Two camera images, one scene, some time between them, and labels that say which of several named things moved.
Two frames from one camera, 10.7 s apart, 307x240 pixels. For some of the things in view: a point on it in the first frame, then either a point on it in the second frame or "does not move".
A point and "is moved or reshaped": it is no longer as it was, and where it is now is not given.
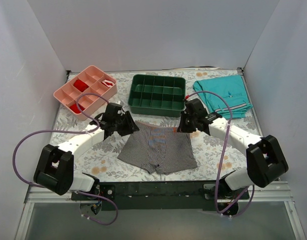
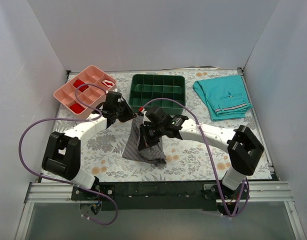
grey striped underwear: (159, 148) is moved or reshaped
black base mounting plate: (162, 195) does not move
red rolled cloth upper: (80, 85) does not move
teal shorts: (226, 95) does not move
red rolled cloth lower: (74, 108) does not move
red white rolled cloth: (107, 83) does not move
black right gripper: (189, 122) to (148, 135)
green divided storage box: (157, 95) does not move
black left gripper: (122, 123) to (125, 112)
